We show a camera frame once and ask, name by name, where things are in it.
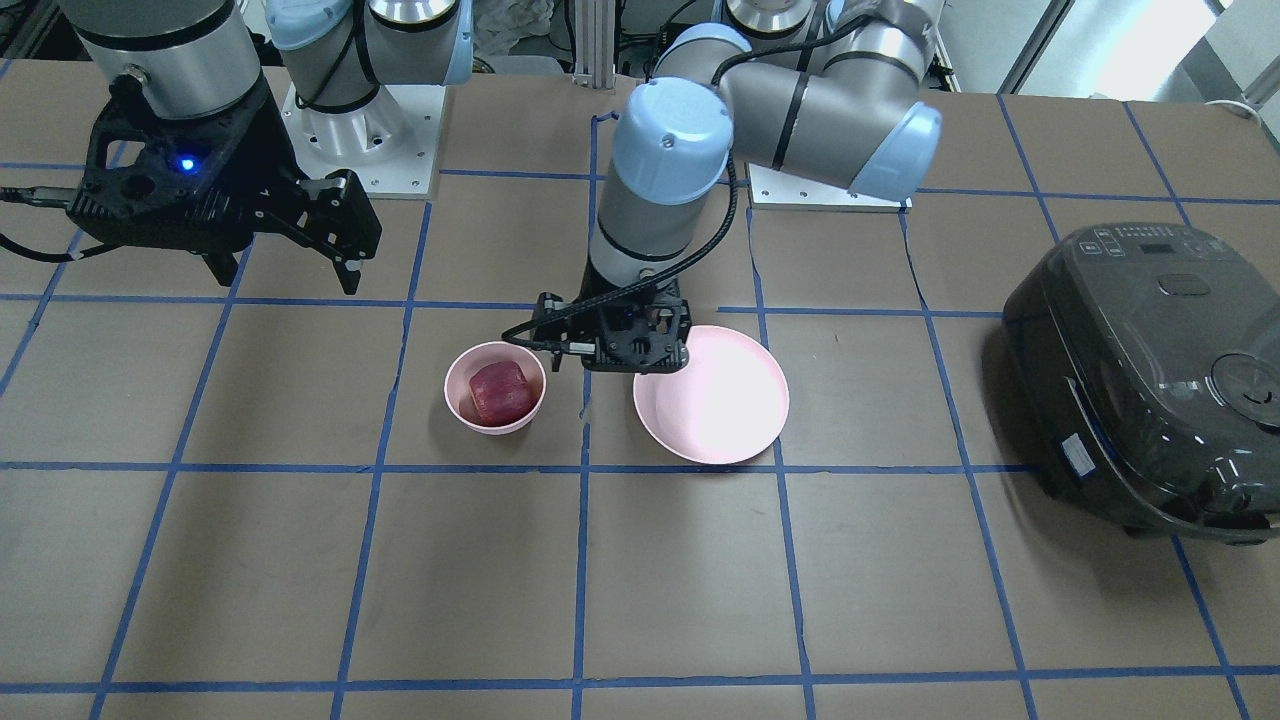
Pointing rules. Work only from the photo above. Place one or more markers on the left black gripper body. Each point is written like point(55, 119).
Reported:
point(681, 306)

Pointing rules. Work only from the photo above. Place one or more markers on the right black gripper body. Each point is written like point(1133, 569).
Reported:
point(262, 158)

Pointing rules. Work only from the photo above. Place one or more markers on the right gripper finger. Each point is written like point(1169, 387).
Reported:
point(333, 216)

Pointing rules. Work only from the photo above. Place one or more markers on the red apple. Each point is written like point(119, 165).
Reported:
point(501, 393)

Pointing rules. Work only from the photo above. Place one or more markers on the pink bowl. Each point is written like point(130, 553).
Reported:
point(455, 387)

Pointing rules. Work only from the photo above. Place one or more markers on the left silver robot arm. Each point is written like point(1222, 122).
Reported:
point(822, 90)

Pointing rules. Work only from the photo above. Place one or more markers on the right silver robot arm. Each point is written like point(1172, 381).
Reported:
point(197, 57)

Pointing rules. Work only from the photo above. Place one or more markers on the pink plate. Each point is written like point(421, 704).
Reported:
point(728, 403)

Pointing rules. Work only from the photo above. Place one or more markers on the dark grey rice cooker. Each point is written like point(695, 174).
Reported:
point(1148, 352)

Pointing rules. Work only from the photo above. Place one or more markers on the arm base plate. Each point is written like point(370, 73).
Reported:
point(772, 190)
point(393, 144)

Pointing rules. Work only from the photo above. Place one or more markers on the aluminium frame post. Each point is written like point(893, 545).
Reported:
point(594, 42)

